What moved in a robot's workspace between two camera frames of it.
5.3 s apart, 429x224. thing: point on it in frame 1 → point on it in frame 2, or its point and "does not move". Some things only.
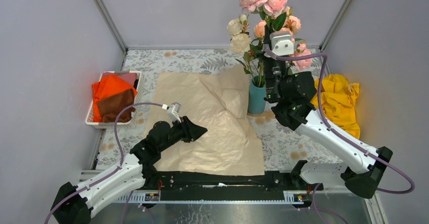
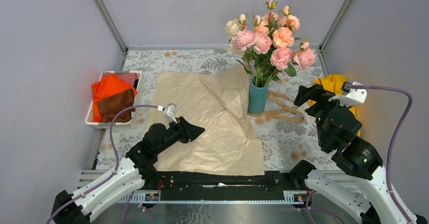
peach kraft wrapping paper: (218, 100) does not move
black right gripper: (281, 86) → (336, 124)
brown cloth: (110, 107) does not move
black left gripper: (192, 132) does not move
